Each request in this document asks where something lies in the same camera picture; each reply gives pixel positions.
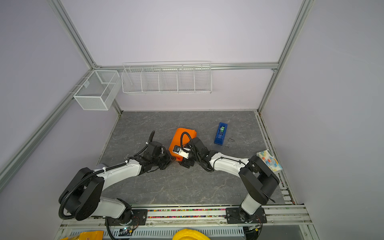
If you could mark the yellow plastic bag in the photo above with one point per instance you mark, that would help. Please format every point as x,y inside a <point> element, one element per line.
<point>94,235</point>

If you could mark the blue tape dispenser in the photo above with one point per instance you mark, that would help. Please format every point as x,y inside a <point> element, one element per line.
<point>221,133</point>

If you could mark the yellow hard hat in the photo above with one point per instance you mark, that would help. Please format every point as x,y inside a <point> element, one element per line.
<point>188,234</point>

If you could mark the colourful tissue box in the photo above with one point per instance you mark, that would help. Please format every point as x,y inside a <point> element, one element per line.
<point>270,160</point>

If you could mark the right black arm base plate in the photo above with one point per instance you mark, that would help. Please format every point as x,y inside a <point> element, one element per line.
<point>234,215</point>

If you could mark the white mesh square basket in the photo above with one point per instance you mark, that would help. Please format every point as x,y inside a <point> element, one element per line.
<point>99,90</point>

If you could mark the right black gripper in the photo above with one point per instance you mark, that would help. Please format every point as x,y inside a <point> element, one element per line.
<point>186,162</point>

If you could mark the long white wire basket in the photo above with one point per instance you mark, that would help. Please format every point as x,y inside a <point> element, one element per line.
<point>167,77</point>

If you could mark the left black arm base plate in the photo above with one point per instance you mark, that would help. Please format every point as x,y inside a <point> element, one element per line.
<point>135,217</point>

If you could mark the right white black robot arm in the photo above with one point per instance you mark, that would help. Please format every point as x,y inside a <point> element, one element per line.
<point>259,180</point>

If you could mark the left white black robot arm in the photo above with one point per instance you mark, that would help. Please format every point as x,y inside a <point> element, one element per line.
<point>82,198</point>

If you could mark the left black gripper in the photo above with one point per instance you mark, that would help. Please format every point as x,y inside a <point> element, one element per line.
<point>168,160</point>

